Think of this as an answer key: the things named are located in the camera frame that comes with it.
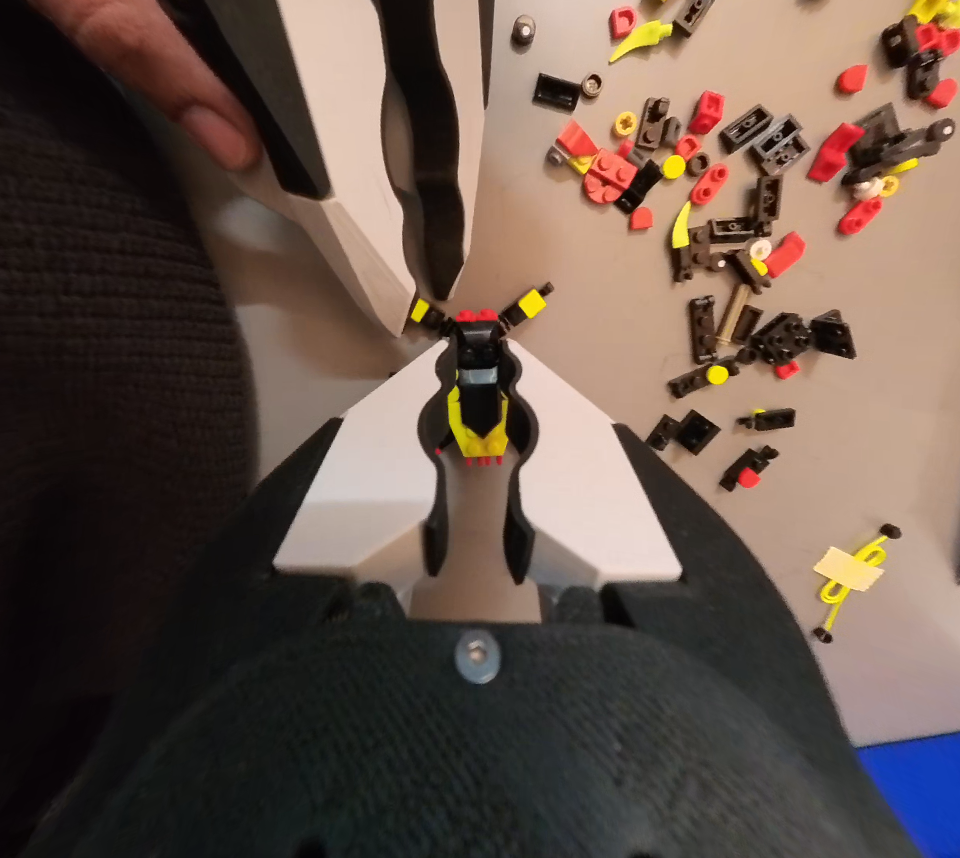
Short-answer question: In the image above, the black knit sweater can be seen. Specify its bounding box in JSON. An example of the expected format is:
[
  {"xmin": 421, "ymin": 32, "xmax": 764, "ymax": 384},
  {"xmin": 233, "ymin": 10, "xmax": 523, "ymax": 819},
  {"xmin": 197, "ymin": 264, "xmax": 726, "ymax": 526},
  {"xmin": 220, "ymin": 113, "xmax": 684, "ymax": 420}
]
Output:
[{"xmin": 0, "ymin": 0, "xmax": 260, "ymax": 799}]

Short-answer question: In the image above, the blue plastic bin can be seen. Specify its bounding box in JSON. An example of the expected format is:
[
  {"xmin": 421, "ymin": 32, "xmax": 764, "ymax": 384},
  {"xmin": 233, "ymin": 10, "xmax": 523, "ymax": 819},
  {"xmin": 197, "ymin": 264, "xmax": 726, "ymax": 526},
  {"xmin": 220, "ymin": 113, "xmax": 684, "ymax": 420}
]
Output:
[{"xmin": 855, "ymin": 730, "xmax": 960, "ymax": 858}]

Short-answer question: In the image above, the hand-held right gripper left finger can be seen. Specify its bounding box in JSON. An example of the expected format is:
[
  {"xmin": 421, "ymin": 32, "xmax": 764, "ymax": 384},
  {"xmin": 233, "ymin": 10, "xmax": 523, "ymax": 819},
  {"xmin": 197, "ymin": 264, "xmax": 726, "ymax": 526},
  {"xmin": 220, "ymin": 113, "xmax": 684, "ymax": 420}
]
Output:
[{"xmin": 273, "ymin": 340, "xmax": 460, "ymax": 592}]

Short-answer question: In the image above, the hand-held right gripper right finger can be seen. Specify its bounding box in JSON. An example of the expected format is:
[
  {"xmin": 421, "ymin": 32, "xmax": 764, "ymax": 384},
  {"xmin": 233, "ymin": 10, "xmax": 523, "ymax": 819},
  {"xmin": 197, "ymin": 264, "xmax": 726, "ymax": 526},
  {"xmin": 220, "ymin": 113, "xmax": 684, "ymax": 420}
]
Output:
[{"xmin": 504, "ymin": 340, "xmax": 684, "ymax": 587}]

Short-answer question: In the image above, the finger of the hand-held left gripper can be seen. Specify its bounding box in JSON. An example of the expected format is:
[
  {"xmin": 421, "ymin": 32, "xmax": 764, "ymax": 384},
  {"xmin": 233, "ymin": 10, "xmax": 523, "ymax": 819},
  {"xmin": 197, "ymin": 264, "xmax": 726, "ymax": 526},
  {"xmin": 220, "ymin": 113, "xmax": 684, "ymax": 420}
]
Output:
[
  {"xmin": 335, "ymin": 0, "xmax": 487, "ymax": 304},
  {"xmin": 225, "ymin": 0, "xmax": 419, "ymax": 340}
]

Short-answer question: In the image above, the person's left hand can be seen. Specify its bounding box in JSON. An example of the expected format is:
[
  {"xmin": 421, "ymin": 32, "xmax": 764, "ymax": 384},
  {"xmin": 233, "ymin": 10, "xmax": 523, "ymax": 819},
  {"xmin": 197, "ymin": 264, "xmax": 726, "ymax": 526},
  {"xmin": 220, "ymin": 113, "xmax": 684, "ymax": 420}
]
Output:
[{"xmin": 0, "ymin": 0, "xmax": 264, "ymax": 172}]

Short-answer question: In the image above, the beige tape piece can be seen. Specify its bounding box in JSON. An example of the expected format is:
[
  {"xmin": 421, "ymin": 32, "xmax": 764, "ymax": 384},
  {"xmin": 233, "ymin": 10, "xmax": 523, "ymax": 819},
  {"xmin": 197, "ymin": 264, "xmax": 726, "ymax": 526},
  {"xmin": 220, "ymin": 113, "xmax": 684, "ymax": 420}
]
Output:
[{"xmin": 813, "ymin": 546, "xmax": 886, "ymax": 592}]

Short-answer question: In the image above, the pile of loose lego pieces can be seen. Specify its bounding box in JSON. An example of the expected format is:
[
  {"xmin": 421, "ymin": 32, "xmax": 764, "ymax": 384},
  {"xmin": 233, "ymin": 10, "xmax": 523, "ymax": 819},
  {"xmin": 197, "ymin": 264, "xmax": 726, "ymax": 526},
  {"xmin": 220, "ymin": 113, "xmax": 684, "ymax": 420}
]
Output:
[{"xmin": 511, "ymin": 0, "xmax": 960, "ymax": 493}]

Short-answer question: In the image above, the black yellow red lego model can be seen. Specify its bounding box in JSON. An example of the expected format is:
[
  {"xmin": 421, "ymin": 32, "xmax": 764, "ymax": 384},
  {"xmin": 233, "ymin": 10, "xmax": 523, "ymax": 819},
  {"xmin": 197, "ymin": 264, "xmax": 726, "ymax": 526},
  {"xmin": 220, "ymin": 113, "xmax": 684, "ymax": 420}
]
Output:
[{"xmin": 408, "ymin": 282, "xmax": 556, "ymax": 469}]

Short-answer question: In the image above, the yellow elastic string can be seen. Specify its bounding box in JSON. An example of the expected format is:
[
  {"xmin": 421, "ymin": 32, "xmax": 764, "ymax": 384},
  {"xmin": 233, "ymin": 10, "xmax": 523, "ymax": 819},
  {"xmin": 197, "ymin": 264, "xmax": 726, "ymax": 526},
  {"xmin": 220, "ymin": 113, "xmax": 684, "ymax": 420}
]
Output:
[{"xmin": 813, "ymin": 524, "xmax": 903, "ymax": 643}]

